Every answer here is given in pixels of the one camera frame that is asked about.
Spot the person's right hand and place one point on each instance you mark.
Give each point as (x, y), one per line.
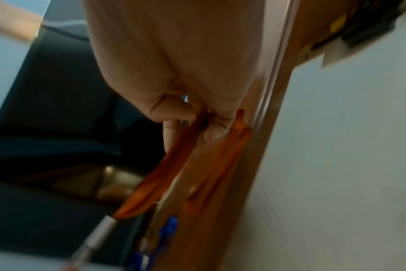
(176, 39)

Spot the small yellow flashlight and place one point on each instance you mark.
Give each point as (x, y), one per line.
(338, 23)

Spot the black plug adapter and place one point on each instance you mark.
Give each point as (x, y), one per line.
(370, 23)

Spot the wooden drawer with white bottom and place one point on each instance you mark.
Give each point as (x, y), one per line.
(340, 158)

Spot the black television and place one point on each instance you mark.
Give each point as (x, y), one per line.
(55, 119)

